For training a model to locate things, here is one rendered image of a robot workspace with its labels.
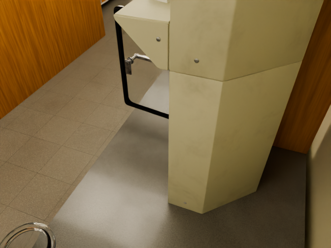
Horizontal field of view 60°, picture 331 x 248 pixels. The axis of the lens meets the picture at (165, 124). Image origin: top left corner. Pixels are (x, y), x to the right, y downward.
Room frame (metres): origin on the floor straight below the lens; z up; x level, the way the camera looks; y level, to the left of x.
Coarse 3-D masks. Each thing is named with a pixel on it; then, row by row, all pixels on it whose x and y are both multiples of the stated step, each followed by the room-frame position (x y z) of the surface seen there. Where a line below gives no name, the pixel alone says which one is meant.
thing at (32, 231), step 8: (24, 224) 0.30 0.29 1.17; (32, 224) 0.30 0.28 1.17; (40, 224) 0.30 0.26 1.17; (16, 232) 0.29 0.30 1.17; (24, 232) 0.29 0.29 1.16; (32, 232) 0.30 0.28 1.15; (40, 232) 0.30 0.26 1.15; (48, 232) 0.29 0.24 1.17; (8, 240) 0.27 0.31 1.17; (16, 240) 0.28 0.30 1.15; (24, 240) 0.29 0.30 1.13; (32, 240) 0.29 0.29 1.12; (40, 240) 0.30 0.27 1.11; (48, 240) 0.27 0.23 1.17
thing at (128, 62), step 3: (126, 60) 0.91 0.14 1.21; (129, 60) 0.91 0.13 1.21; (126, 63) 0.90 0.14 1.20; (129, 63) 0.90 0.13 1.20; (126, 66) 0.91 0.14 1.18; (129, 66) 0.90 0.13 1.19; (126, 69) 0.91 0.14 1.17; (129, 69) 0.90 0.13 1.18; (126, 72) 0.91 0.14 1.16; (129, 72) 0.90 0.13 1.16
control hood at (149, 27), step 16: (144, 0) 0.62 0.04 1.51; (128, 16) 0.54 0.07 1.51; (144, 16) 0.53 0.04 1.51; (160, 16) 0.53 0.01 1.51; (128, 32) 0.53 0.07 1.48; (144, 32) 0.52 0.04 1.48; (160, 32) 0.51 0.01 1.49; (144, 48) 0.52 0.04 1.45; (160, 48) 0.51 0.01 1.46; (160, 64) 0.51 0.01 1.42
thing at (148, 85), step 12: (132, 48) 0.91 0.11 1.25; (132, 60) 0.91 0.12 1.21; (144, 60) 0.89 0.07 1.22; (132, 72) 0.91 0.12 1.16; (144, 72) 0.89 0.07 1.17; (156, 72) 0.87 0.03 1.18; (168, 72) 0.84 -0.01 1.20; (132, 84) 0.92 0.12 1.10; (144, 84) 0.89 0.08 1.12; (156, 84) 0.87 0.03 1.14; (168, 84) 0.84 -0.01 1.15; (132, 96) 0.92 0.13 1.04; (144, 96) 0.89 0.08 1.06; (156, 96) 0.87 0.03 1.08; (168, 96) 0.84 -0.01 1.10; (156, 108) 0.87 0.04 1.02; (168, 108) 0.84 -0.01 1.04
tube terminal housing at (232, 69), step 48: (192, 0) 0.49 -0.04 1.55; (240, 0) 0.47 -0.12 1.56; (288, 0) 0.51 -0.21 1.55; (192, 48) 0.49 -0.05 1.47; (240, 48) 0.47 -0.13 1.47; (288, 48) 0.52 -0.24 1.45; (192, 96) 0.48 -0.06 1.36; (240, 96) 0.48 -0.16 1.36; (288, 96) 0.54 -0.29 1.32; (192, 144) 0.48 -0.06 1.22; (240, 144) 0.50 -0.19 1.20; (192, 192) 0.48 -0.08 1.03; (240, 192) 0.52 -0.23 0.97
